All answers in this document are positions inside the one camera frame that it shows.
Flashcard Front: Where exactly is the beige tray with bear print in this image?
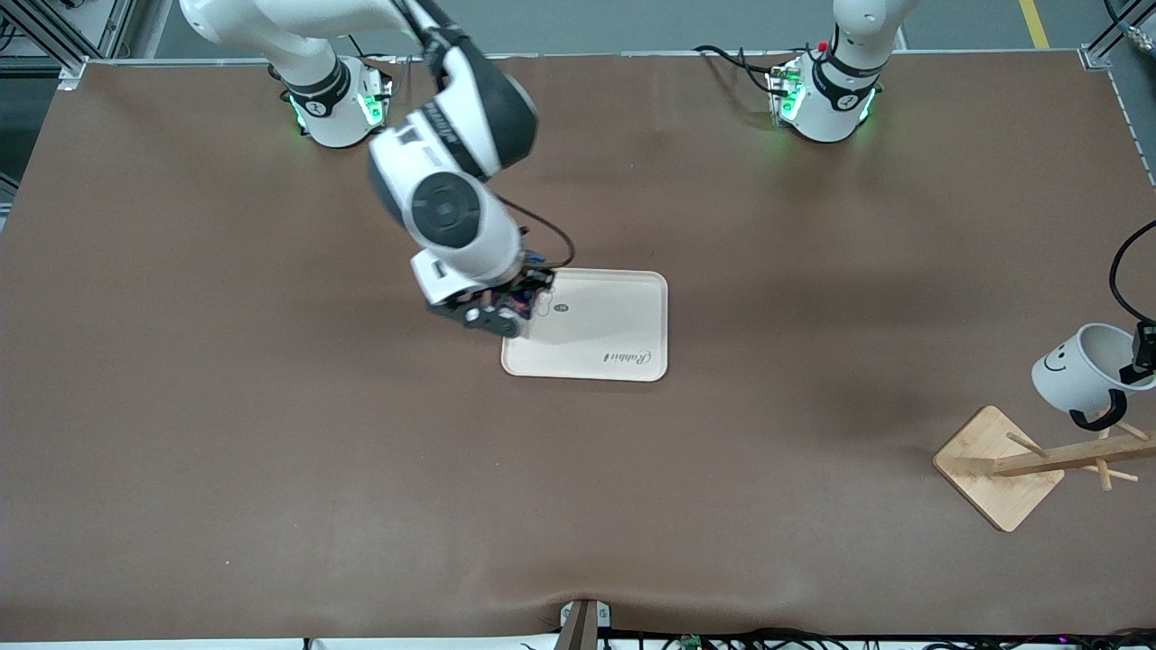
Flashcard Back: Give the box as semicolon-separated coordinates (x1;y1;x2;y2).
501;267;669;383

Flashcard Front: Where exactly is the brown table mat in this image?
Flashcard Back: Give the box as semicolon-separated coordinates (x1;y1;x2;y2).
0;52;1156;644

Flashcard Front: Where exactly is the black left base cable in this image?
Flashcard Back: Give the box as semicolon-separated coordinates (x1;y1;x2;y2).
693;44;797;97

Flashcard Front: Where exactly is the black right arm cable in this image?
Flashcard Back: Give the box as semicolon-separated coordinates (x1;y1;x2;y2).
492;193;577;270

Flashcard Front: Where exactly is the black base cable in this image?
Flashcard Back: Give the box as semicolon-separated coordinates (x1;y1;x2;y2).
693;44;797;97
343;34;404;66

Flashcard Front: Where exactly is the black right base cable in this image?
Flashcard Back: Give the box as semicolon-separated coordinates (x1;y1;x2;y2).
343;34;404;66

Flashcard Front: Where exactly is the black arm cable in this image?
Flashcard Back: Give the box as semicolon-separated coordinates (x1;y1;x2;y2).
1108;219;1156;327
492;193;577;270

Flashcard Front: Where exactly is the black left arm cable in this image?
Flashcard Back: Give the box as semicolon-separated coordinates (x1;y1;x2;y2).
1108;219;1156;327

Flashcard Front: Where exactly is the wooden mug rack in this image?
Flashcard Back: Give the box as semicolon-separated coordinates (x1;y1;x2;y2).
932;404;1156;533

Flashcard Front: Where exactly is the white smiley mug black handle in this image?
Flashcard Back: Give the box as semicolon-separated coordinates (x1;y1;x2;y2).
1031;322;1156;432

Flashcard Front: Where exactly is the aluminium frame post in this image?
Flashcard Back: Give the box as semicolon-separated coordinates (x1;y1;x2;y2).
1078;0;1156;71
0;0;138;88

